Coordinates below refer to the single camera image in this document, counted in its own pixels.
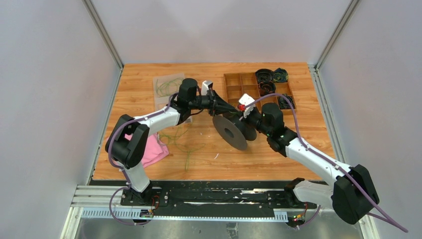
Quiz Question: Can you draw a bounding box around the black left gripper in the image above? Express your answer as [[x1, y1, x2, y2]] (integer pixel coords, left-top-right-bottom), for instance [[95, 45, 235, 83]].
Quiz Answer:
[[189, 89, 236, 118]]

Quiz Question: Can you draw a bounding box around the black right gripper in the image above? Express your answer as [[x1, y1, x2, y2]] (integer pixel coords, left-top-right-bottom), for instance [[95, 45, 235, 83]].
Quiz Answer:
[[237, 107, 271, 136]]

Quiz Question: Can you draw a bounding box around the green wire bundle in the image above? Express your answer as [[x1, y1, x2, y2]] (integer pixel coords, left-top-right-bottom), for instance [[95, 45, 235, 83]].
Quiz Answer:
[[158, 109, 241, 172]]

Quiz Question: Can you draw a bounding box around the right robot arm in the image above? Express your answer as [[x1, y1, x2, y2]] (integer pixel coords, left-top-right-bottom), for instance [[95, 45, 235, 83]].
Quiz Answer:
[[238, 103, 380, 224]]

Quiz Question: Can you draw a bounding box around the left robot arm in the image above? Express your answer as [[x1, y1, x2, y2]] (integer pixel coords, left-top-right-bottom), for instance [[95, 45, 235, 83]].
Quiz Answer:
[[105, 78, 237, 206]]

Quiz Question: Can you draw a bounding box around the wooden compartment tray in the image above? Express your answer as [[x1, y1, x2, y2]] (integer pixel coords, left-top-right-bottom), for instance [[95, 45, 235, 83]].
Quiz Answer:
[[223, 72, 296, 106]]

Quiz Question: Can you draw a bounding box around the orange floral rolled tie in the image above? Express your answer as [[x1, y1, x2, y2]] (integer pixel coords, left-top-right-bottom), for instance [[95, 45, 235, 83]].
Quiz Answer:
[[258, 81, 276, 97]]

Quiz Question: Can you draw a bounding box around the green blue rolled tie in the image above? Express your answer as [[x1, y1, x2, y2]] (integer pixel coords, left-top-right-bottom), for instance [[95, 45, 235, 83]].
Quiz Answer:
[[277, 94, 296, 110]]

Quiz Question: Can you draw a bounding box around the dark blue rolled tie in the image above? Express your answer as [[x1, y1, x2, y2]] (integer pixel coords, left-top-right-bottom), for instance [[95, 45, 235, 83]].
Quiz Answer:
[[255, 68, 274, 84]]

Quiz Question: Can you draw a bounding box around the green yellow rolled tie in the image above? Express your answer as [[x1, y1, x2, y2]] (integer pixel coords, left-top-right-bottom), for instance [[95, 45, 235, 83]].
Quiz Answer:
[[273, 68, 289, 83]]

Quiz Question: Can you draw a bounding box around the clear plastic box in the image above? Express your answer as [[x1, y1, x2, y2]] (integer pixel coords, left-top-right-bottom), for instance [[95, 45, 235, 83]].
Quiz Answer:
[[152, 73, 185, 111]]

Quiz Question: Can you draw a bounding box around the pink folded cloth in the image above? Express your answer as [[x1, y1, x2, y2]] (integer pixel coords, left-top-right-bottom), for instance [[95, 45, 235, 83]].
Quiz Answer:
[[123, 131, 170, 169]]

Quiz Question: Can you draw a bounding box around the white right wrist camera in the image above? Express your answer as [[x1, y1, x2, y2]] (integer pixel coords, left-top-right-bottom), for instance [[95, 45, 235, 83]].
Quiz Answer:
[[237, 93, 255, 118]]

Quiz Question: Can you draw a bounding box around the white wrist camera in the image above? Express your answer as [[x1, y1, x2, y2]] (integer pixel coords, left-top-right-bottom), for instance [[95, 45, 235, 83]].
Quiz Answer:
[[237, 93, 255, 118], [201, 81, 213, 96]]

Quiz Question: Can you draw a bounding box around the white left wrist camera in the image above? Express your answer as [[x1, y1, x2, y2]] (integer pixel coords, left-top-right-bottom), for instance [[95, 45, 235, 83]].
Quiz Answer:
[[201, 81, 213, 96]]

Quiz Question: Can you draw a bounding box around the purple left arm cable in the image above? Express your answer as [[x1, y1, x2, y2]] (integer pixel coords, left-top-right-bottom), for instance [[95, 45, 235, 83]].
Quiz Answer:
[[107, 92, 180, 227]]

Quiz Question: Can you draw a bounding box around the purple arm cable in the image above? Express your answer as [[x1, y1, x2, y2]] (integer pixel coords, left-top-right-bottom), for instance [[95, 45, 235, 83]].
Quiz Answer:
[[245, 93, 409, 233], [107, 92, 180, 227]]

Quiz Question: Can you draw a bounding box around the green wire in box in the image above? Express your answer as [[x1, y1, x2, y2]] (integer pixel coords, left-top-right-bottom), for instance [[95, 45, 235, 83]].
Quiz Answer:
[[155, 77, 185, 97]]

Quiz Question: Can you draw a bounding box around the aluminium frame post right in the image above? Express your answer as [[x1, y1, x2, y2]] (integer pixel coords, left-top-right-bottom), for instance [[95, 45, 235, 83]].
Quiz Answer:
[[308, 0, 360, 147]]

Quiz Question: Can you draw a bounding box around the aluminium frame post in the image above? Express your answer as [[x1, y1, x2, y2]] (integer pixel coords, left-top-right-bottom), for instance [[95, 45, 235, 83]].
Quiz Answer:
[[308, 0, 360, 147], [82, 0, 124, 71]]

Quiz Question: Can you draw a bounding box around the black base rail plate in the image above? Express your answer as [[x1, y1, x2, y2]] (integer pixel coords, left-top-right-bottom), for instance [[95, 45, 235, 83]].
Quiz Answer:
[[91, 180, 321, 225]]

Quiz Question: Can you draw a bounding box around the aluminium frame post left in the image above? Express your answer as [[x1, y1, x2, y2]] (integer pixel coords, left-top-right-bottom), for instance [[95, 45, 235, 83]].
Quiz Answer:
[[82, 0, 124, 71]]

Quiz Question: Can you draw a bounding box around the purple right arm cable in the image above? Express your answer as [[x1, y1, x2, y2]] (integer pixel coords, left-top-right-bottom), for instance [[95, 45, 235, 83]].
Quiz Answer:
[[245, 93, 409, 233]]

